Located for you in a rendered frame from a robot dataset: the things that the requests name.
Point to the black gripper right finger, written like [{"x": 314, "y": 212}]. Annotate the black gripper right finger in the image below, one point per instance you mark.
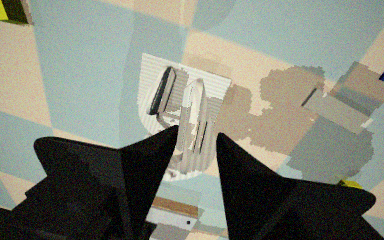
[{"x": 255, "y": 197}]

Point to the yellow rectangular block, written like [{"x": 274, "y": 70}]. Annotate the yellow rectangular block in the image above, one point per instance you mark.
[{"x": 349, "y": 183}]

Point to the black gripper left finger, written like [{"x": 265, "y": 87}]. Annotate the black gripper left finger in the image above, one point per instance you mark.
[{"x": 135, "y": 171}]

